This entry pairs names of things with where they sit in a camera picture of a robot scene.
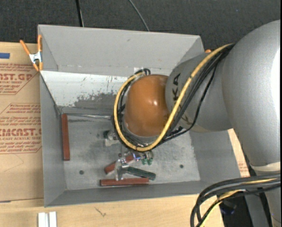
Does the brown cardboard board red print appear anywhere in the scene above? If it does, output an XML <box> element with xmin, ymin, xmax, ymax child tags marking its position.
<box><xmin>0</xmin><ymin>41</ymin><xmax>45</xmax><ymax>203</ymax></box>

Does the grey metal bin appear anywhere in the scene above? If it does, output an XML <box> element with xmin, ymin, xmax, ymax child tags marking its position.
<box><xmin>37</xmin><ymin>24</ymin><xmax>242</xmax><ymax>208</ymax></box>

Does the black cylinder on white bracket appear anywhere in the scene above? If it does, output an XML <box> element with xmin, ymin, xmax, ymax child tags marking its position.
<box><xmin>103</xmin><ymin>129</ymin><xmax>120</xmax><ymax>147</ymax></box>

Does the red-brown flat block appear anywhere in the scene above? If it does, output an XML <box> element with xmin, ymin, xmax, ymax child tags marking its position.
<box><xmin>61</xmin><ymin>113</ymin><xmax>71</xmax><ymax>161</ymax></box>
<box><xmin>104</xmin><ymin>155</ymin><xmax>135</xmax><ymax>175</ymax></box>
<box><xmin>99</xmin><ymin>177</ymin><xmax>150</xmax><ymax>187</ymax></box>

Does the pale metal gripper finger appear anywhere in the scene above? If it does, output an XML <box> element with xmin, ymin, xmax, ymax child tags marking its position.
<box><xmin>116</xmin><ymin>164</ymin><xmax>132</xmax><ymax>181</ymax></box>
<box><xmin>113</xmin><ymin>158</ymin><xmax>124</xmax><ymax>175</ymax></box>

